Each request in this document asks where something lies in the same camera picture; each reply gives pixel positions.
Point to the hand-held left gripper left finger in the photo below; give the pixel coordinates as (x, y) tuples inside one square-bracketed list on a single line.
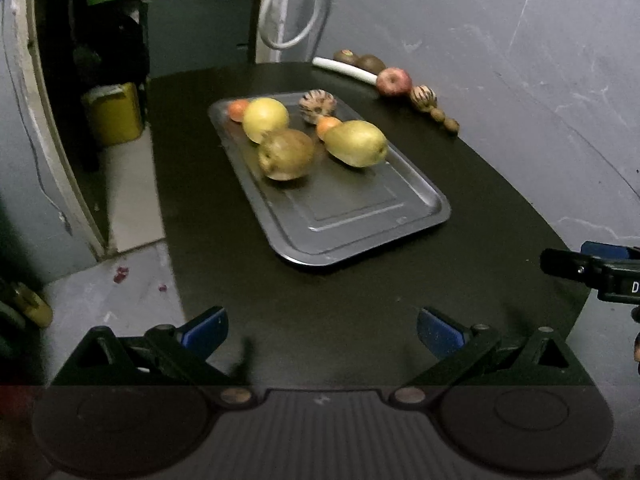
[(205, 332)]

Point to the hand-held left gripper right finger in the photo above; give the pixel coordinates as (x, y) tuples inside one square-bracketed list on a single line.
[(440, 332)]

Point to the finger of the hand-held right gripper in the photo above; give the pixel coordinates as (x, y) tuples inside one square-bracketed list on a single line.
[(602, 250), (565, 264)]

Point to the rectangular metal tray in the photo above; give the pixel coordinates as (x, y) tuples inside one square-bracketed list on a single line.
[(350, 210)]

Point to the brown pear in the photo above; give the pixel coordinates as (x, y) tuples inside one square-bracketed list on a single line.
[(286, 155)]

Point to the yellow-green pear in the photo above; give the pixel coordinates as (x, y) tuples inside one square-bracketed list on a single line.
[(356, 143)]

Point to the yellow citrus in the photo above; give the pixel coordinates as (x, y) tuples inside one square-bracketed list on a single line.
[(265, 119)]

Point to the small orange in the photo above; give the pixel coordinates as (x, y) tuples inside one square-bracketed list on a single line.
[(327, 126), (237, 110)]

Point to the large striped pepino melon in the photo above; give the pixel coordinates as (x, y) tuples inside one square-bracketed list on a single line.
[(317, 104)]

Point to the red floor scrap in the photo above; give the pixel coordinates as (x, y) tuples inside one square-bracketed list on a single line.
[(121, 275)]

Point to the yellow bottle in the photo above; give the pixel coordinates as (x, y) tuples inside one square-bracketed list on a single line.
[(34, 305)]

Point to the small brown round fruit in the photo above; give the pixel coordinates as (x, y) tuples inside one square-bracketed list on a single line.
[(452, 125), (438, 114)]

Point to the small striped pepino melon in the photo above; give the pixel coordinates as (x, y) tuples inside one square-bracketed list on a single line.
[(423, 96)]

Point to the yellow jerrycan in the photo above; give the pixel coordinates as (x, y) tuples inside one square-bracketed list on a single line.
[(114, 114)]

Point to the red apple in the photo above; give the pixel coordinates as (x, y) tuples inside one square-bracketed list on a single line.
[(393, 82)]

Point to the brown kiwi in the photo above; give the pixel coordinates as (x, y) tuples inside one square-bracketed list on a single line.
[(371, 63), (345, 56)]

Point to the white plastic tube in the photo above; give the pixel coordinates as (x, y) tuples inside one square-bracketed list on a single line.
[(340, 67)]

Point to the grey cabinet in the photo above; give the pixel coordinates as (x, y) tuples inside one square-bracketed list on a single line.
[(200, 30)]

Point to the white door frame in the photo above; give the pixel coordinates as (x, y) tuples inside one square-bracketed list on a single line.
[(60, 160)]

